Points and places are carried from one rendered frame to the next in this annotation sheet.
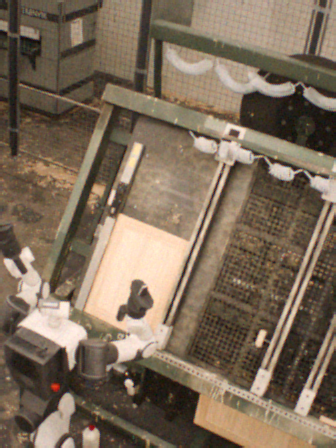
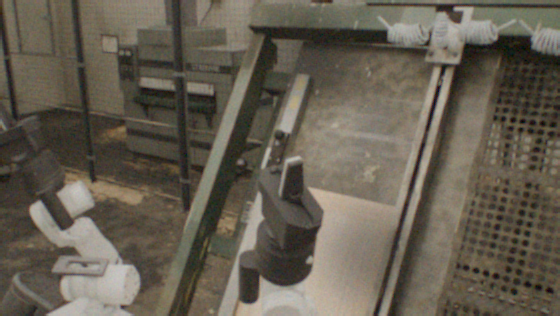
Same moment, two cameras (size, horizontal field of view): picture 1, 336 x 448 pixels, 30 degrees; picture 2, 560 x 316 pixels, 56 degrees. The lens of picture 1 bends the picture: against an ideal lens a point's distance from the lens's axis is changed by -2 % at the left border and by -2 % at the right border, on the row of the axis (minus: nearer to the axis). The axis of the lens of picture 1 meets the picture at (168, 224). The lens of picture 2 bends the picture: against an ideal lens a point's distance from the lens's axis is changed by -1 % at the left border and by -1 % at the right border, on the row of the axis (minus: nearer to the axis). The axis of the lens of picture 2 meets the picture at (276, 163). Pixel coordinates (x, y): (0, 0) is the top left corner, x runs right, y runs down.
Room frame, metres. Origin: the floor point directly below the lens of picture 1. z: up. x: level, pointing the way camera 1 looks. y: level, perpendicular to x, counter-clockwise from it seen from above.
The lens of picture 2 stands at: (1.11, -0.05, 1.95)
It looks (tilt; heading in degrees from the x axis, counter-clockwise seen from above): 17 degrees down; 11
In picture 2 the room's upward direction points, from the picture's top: straight up
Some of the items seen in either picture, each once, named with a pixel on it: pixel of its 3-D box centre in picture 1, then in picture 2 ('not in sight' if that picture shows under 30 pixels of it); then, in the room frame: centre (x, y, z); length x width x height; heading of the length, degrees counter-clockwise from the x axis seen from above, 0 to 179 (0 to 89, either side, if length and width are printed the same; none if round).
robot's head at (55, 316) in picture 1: (56, 311); (102, 289); (1.84, 0.40, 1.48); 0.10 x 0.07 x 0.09; 96
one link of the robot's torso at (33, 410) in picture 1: (42, 399); not in sight; (1.76, 0.44, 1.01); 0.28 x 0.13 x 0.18; 156
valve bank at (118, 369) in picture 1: (97, 369); not in sight; (2.28, 0.27, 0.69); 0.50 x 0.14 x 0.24; 66
